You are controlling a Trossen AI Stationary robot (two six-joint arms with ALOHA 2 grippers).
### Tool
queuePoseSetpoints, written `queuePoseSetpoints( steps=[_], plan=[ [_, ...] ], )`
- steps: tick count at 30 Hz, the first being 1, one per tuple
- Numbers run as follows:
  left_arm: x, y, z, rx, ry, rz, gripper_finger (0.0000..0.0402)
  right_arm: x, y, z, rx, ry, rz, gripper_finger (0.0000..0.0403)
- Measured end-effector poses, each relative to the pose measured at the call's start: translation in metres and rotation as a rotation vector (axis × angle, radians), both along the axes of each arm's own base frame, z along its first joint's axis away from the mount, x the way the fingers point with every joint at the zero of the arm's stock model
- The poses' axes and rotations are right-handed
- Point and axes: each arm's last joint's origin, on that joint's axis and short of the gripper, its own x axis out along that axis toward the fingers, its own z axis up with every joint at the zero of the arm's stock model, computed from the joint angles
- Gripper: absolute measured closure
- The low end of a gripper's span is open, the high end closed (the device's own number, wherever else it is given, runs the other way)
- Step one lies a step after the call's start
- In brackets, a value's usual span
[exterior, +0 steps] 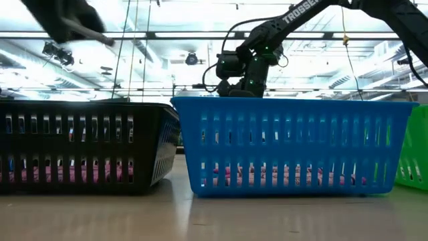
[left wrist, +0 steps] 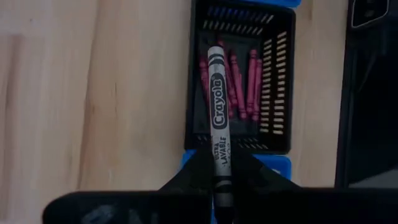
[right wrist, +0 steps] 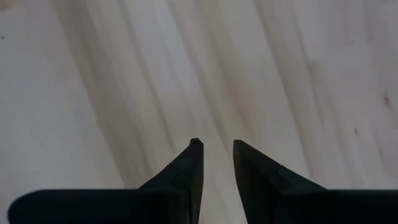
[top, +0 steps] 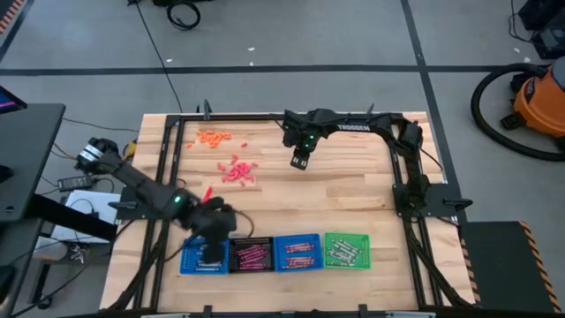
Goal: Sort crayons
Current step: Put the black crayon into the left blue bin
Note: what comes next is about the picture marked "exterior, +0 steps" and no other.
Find black track lights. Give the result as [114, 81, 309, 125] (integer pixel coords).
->
[41, 42, 76, 67]

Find thin black rail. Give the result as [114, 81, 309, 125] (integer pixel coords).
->
[0, 87, 428, 93]

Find thin hanging black cable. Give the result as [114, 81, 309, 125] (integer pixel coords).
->
[111, 0, 132, 100]

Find green plastic basket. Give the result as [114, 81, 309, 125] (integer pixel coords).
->
[395, 104, 428, 192]

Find black plastic basket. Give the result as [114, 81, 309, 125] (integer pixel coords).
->
[0, 99, 181, 196]

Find black ceiling spotlight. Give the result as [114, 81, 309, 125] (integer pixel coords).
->
[185, 52, 200, 66]

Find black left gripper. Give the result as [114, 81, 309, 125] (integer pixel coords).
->
[19, 0, 108, 45]

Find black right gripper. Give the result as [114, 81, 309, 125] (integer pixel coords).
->
[216, 60, 270, 98]

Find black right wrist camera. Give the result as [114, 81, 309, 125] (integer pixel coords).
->
[215, 50, 247, 81]

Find blue plastic basket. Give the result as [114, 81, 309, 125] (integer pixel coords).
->
[170, 96, 419, 199]

